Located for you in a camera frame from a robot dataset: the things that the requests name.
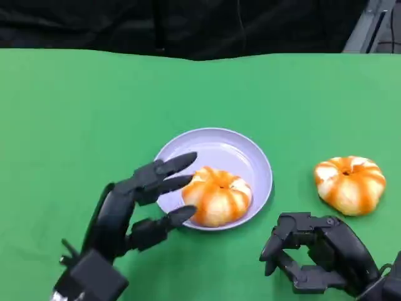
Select black backdrop curtain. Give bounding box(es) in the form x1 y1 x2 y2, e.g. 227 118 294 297
0 0 369 61

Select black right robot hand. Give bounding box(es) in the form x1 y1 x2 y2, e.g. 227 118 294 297
259 212 382 297

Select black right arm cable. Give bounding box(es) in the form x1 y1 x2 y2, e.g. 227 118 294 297
377 262 393 278

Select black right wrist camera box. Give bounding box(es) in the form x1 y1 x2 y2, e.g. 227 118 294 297
357 250 401 301

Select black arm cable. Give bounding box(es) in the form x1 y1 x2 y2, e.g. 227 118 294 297
377 262 393 278
58 238 81 267

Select green table cloth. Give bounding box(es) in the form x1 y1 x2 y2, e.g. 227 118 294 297
0 47 401 301

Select grey metal frame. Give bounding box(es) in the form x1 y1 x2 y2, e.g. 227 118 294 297
341 0 401 55

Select lilac plate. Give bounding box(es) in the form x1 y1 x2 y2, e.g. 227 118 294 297
154 127 274 232

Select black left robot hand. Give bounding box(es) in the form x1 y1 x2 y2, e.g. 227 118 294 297
81 152 199 264

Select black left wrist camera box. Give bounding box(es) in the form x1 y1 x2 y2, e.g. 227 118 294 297
51 249 130 301

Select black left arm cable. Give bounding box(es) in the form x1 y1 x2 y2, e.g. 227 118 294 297
58 238 81 267

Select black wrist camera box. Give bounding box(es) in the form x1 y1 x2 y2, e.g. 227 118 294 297
51 249 130 301
357 250 401 301

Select orange white toy bread roll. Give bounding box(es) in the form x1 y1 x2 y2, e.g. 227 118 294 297
181 166 253 228
313 156 387 217

